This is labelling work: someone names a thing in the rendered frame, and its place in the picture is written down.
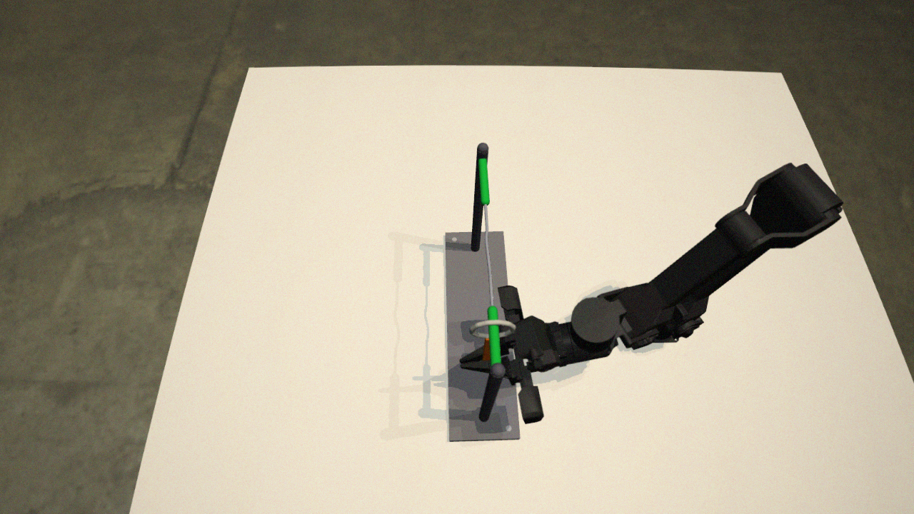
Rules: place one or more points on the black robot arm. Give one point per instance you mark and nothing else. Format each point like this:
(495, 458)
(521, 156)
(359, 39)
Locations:
(792, 205)

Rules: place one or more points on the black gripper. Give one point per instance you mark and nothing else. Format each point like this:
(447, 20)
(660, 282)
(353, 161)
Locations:
(529, 396)

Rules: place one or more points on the orange handle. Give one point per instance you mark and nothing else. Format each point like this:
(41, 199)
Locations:
(486, 350)

